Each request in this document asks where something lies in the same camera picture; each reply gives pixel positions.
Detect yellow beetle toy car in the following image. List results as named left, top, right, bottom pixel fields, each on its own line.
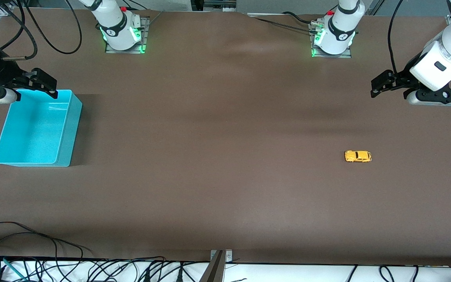
left=345, top=150, right=372, bottom=163

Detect turquoise plastic bin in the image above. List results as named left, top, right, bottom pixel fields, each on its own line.
left=0, top=89, right=83, bottom=168

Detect white side board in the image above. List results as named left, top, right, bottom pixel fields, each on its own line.
left=0, top=258, right=451, bottom=282

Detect grey metal bar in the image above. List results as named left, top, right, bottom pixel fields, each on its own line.
left=199, top=251, right=225, bottom=282

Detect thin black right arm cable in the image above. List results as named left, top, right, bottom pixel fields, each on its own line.
left=24, top=0, right=83, bottom=55

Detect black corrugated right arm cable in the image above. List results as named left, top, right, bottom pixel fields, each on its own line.
left=0, top=0, right=39, bottom=61

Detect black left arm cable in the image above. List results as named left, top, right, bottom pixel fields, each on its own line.
left=388, top=0, right=406, bottom=76

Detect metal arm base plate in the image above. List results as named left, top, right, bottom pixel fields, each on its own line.
left=105, top=16, right=150, bottom=54
left=311, top=20, right=353, bottom=59

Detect thick black cable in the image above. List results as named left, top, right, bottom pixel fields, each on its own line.
left=281, top=11, right=314, bottom=25

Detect thin braided black cable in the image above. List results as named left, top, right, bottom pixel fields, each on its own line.
left=254, top=17, right=321, bottom=33

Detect long thin black looped cable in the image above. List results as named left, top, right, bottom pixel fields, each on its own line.
left=0, top=221, right=95, bottom=261

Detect short looped black cable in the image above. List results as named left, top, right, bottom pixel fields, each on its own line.
left=378, top=265, right=396, bottom=282

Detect teal cable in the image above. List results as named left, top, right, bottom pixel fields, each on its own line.
left=0, top=255, right=28, bottom=280

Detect silver metal bracket plate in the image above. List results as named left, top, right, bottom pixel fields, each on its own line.
left=210, top=249, right=233, bottom=263

